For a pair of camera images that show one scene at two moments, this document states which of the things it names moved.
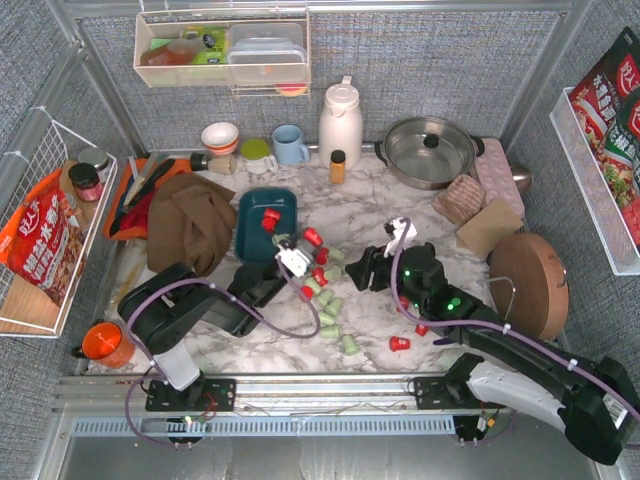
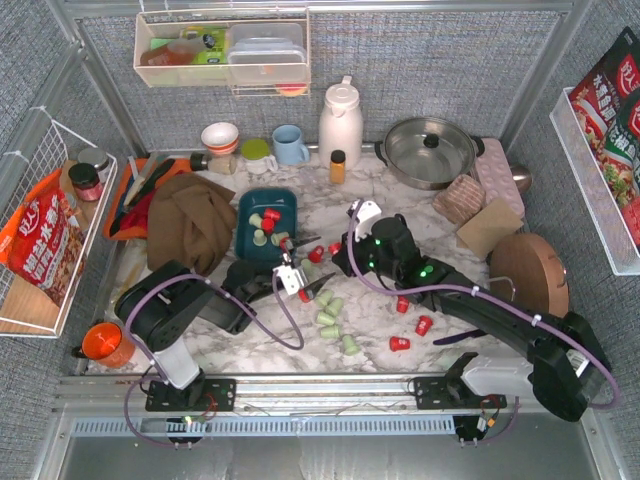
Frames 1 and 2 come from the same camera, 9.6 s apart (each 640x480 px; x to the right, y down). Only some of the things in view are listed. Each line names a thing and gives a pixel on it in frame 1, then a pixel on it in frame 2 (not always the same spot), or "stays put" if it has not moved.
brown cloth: x=191 y=221 stays put
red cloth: x=137 y=214 stays put
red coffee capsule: x=270 y=217 stays put
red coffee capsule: x=313 y=236 → x=268 y=225
